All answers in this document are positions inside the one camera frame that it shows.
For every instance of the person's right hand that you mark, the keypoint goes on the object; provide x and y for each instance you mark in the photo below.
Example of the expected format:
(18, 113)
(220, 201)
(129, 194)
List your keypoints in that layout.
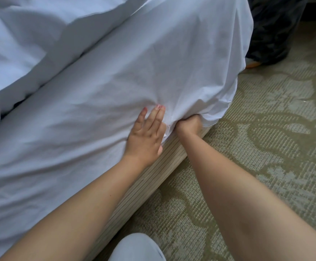
(189, 127)

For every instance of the person's left hand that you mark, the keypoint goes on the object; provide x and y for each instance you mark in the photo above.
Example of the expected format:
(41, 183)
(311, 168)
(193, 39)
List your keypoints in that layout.
(146, 141)

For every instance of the white bed sheet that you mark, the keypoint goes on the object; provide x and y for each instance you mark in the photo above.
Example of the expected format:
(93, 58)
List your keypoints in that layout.
(147, 68)

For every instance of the person's right forearm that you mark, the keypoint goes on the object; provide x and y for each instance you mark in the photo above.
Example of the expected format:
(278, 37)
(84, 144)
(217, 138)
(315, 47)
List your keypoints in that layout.
(245, 203)

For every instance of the person's left forearm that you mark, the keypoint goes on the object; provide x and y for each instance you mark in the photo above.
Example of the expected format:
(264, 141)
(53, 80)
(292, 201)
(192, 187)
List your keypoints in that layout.
(76, 220)

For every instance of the white duvet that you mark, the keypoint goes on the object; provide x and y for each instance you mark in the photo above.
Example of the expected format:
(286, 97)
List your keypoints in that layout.
(27, 35)

